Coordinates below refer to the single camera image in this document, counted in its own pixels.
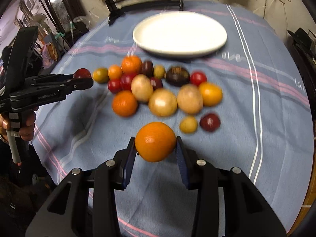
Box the small orange tomato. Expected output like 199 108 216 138
108 65 123 80

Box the small yellow longan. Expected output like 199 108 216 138
179 116 198 134

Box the small orange mandarin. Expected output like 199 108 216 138
134 121 176 163

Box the orange mandarin front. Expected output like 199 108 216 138
112 90 138 117

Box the dark red cherry plum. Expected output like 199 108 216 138
199 113 221 132

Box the large bumpy mandarin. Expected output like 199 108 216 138
121 56 142 74

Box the tan passion fruit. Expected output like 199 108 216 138
177 84 204 115
131 74 154 103
148 88 178 117

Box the small dark red plum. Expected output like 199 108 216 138
150 77 163 90

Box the yellow-orange tomato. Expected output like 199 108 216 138
199 82 223 106

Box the red cherry tomato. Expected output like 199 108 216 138
190 71 207 87

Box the yellow-green tomato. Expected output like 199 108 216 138
92 67 109 84

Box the person's left hand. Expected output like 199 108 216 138
1 107 39 142

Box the dark brown date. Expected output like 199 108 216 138
141 60 154 78

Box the small yellow-green fruit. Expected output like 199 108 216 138
154 65 166 79

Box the blue striped tablecloth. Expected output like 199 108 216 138
33 1 314 236

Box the white round plate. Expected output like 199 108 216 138
133 11 228 58

